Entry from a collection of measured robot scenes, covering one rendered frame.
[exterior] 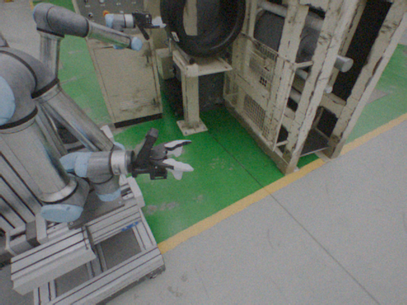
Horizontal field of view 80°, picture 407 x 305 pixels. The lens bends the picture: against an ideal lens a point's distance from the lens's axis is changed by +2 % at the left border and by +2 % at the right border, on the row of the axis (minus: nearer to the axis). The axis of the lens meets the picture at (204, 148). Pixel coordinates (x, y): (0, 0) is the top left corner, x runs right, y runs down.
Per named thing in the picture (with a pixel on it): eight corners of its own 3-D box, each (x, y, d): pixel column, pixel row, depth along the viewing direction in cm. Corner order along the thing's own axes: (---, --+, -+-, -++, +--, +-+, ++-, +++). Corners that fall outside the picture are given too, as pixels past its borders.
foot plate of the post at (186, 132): (176, 122, 267) (176, 119, 265) (198, 117, 275) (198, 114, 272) (184, 136, 249) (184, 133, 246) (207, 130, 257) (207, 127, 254)
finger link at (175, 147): (186, 149, 86) (165, 159, 81) (186, 135, 83) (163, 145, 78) (192, 153, 84) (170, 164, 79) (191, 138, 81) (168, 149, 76)
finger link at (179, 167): (194, 181, 72) (170, 171, 76) (193, 166, 69) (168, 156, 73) (188, 187, 70) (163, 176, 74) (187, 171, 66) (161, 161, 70)
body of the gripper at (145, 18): (152, 14, 147) (132, 13, 143) (153, 30, 153) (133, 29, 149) (150, 11, 153) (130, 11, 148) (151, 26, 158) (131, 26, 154)
